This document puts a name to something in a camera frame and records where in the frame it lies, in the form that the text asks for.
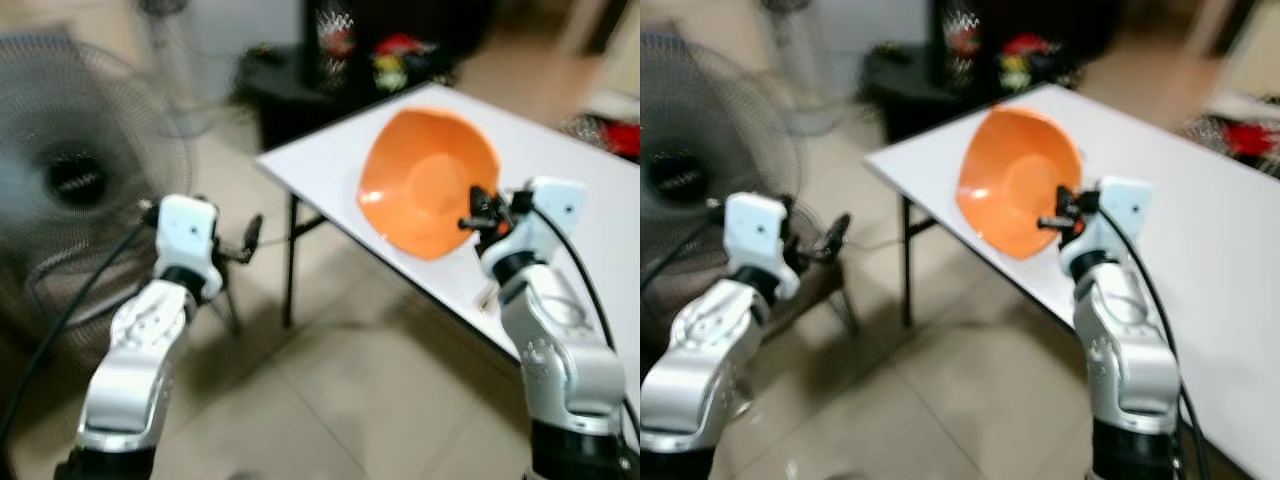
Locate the orange plastic bowl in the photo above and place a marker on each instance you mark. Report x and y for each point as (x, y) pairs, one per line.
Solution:
(425, 180)
(1010, 180)

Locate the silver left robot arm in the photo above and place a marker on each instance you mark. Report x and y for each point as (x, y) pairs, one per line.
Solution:
(695, 350)
(135, 350)

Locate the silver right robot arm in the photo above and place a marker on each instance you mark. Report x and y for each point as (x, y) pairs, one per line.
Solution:
(560, 350)
(1130, 350)

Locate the white folding table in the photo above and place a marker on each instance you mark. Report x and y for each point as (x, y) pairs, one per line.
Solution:
(330, 165)
(1200, 230)

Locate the low black side table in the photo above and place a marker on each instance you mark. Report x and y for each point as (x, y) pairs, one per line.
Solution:
(290, 100)
(910, 95)

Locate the red and black bag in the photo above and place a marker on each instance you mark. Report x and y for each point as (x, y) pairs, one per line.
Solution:
(1245, 140)
(610, 135)

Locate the large grey standing fan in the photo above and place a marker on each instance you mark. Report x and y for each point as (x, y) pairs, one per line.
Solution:
(680, 175)
(75, 175)

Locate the red and yellow toy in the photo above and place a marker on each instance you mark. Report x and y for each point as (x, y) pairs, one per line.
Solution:
(1025, 58)
(400, 60)

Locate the slim grey standing fan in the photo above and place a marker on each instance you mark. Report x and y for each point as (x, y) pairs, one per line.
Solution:
(170, 60)
(795, 60)

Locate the tall black printed bottle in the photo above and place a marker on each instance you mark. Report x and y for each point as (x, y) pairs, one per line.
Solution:
(962, 40)
(333, 45)

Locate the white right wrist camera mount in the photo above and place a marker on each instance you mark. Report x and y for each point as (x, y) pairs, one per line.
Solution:
(1120, 215)
(545, 215)

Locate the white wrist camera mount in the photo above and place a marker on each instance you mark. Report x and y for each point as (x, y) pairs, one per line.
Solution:
(757, 235)
(545, 215)
(186, 235)
(1120, 215)

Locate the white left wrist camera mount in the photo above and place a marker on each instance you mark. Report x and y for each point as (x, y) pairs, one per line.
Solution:
(186, 235)
(757, 235)

